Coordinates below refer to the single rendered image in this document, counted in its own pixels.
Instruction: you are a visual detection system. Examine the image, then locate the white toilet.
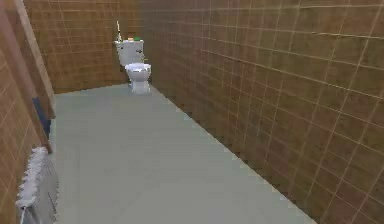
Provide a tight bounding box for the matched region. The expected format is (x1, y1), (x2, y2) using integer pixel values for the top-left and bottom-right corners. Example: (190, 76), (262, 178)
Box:
(114, 39), (153, 95)

